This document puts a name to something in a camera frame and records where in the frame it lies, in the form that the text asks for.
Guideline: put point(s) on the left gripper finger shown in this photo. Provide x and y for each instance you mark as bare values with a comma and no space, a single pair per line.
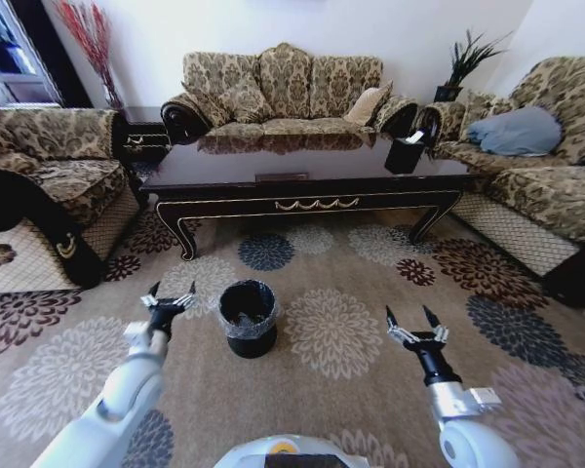
187,298
150,300

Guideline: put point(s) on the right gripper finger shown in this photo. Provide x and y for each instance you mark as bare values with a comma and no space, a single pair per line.
438,329
396,330

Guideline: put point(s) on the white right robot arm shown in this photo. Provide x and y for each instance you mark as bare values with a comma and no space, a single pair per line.
468,439

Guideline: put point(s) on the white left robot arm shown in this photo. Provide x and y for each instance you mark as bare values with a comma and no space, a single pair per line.
127,385

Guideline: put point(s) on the black trash bin with bag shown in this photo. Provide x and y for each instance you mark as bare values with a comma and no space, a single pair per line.
251,336

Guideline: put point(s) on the floral patterned carpet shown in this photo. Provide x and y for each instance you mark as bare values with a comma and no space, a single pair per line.
331,341

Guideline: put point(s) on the white robot front shell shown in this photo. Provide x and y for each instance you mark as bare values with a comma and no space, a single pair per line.
253,456

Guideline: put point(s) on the damask armchair with dark base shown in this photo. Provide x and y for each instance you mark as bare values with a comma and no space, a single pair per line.
53,161

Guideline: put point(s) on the dark wooden side table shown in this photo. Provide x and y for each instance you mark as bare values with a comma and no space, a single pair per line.
139,129

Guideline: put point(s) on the black tissue box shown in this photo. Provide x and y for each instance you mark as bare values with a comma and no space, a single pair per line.
402,156

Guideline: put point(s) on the dark wooden coffee table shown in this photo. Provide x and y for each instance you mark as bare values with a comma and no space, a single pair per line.
297,161

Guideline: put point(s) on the damask sofa with blue cushion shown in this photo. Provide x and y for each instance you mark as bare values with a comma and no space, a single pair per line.
546,190

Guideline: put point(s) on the damask patterned cushion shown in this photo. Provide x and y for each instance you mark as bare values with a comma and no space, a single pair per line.
244,100
482,109

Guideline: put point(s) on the blue-grey cushion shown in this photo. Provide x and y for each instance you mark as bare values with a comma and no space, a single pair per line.
517,131

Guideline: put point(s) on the plain beige cushion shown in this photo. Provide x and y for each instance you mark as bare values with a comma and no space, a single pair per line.
368,105

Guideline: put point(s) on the three-seat damask patterned sofa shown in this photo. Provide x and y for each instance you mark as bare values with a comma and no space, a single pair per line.
287,78

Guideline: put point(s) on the red dried branches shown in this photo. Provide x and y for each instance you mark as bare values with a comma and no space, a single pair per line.
92,44

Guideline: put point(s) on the dark curtain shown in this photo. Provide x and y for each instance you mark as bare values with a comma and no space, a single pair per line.
53,53

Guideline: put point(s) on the green plant in black pot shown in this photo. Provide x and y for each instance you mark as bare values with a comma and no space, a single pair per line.
460,63

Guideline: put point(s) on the window with white frame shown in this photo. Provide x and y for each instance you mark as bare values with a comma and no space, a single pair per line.
7,49

